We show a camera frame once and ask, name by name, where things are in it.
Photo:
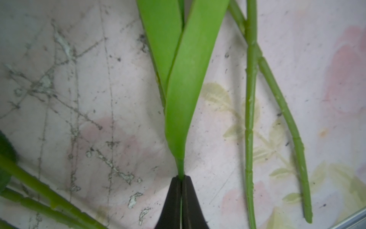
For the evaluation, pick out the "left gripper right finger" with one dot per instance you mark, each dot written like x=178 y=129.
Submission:
x=192 y=216

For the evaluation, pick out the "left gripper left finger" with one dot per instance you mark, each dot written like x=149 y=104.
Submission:
x=170 y=217

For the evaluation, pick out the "pink tulip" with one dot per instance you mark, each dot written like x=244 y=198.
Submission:
x=181 y=46

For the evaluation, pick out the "cream white rose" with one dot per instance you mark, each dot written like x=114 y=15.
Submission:
x=31 y=204

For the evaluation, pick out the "floral pink table mat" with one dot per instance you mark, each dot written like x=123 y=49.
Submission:
x=81 y=106

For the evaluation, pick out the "pink rose pair stem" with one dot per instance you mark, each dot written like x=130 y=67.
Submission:
x=262 y=66

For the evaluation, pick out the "pink rose left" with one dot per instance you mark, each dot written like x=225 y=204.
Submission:
x=251 y=72

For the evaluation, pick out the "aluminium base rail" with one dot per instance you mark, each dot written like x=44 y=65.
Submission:
x=355 y=221

